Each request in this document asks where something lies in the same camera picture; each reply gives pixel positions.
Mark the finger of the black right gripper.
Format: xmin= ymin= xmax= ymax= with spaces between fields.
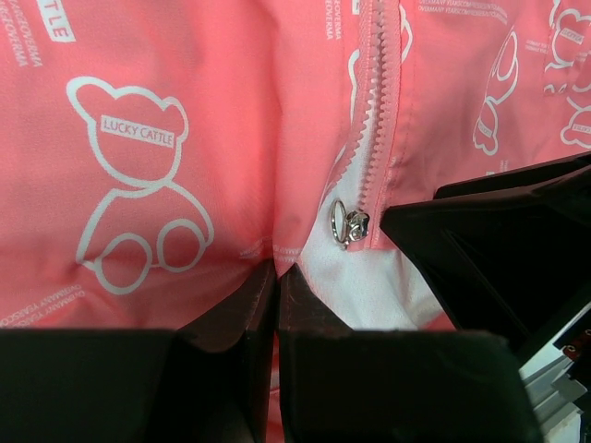
xmin=380 ymin=153 xmax=590 ymax=351

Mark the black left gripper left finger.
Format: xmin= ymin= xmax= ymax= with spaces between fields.
xmin=1 ymin=261 xmax=276 ymax=442

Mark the silver zipper slider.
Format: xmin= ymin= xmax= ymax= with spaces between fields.
xmin=329 ymin=199 xmax=370 ymax=250

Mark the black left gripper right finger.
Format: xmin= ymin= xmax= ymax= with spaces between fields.
xmin=278 ymin=267 xmax=543 ymax=442

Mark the pink hooded printed jacket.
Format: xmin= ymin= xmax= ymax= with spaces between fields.
xmin=0 ymin=0 xmax=591 ymax=443

